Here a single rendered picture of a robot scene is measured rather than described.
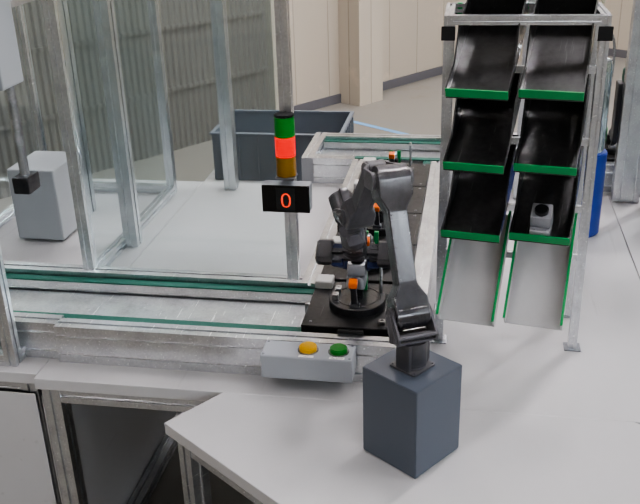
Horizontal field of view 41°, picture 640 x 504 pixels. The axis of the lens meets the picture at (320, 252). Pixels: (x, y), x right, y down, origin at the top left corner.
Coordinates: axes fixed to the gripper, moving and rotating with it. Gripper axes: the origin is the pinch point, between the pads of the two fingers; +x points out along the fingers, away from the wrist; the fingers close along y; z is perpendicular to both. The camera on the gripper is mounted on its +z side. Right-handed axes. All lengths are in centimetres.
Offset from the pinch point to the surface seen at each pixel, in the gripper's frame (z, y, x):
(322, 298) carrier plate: -5.7, 9.0, 9.6
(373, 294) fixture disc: -4.7, -3.8, 7.8
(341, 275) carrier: 5.0, 6.1, 18.0
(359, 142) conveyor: 103, 17, 98
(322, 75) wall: 386, 99, 405
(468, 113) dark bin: 28.5, -25.0, -22.0
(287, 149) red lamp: 22.6, 18.0, -14.2
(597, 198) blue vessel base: 52, -66, 52
